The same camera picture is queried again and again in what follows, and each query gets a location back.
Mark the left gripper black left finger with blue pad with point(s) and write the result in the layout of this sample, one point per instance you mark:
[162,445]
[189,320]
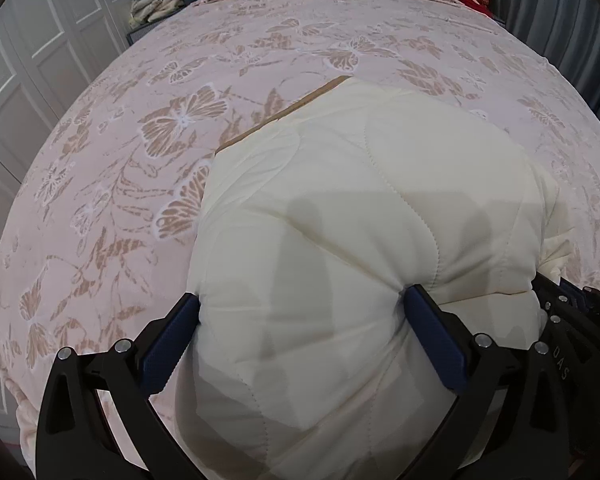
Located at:
[74,439]

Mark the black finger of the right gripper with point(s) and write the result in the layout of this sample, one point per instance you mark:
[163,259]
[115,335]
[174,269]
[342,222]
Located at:
[569,306]

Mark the grey bedside table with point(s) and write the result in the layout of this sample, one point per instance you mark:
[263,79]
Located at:
[141,31]

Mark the cream quilted zip jacket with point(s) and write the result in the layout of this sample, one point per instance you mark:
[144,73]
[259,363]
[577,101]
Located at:
[312,226]

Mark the pile of beige cloths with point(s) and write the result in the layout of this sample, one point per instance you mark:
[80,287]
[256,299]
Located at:
[144,12]

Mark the white panelled wardrobe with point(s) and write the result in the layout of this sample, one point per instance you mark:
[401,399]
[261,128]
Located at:
[35,60]

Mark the grey curtain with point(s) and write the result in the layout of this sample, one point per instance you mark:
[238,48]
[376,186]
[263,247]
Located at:
[566,32]

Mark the pink butterfly bedspread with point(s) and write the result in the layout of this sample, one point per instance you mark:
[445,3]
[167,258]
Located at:
[221,67]

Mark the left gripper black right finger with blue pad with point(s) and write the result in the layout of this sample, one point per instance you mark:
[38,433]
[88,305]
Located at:
[506,421]

